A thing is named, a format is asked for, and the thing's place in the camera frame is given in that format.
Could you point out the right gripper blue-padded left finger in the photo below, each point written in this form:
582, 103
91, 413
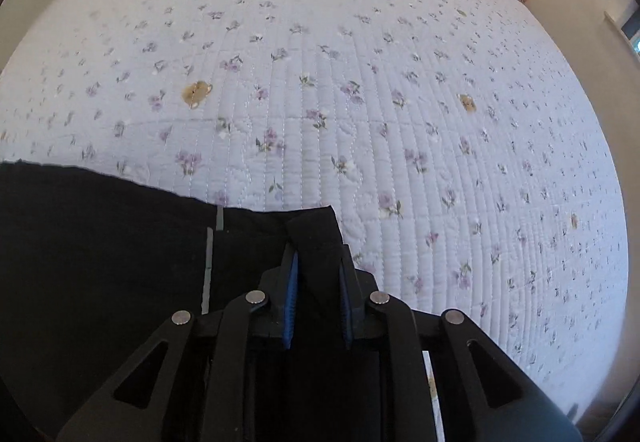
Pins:
280, 286

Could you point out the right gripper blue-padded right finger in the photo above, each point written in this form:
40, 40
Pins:
356, 288

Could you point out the black hooded jacket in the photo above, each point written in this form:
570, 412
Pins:
133, 314

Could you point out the white floral quilted bedspread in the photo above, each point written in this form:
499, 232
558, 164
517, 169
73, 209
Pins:
459, 151

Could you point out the window with grey frame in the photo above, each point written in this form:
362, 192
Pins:
627, 28

